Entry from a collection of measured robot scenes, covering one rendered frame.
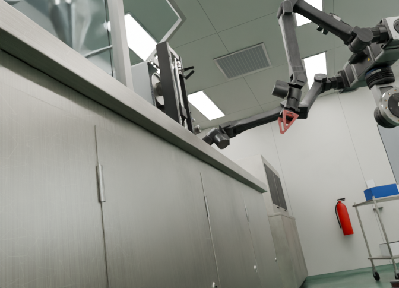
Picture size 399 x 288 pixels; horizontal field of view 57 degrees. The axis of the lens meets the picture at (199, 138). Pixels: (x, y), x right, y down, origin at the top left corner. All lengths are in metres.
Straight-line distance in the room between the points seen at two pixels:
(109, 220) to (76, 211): 0.08
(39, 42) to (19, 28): 0.03
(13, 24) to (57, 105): 0.12
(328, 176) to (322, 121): 0.92
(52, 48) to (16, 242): 0.24
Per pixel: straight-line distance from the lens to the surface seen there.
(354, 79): 2.29
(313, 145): 6.31
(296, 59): 1.75
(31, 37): 0.50
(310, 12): 1.92
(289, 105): 1.64
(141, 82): 1.61
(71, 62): 0.55
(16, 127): 0.47
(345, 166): 6.23
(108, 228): 0.57
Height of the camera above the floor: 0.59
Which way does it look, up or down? 18 degrees up
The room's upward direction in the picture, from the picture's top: 10 degrees counter-clockwise
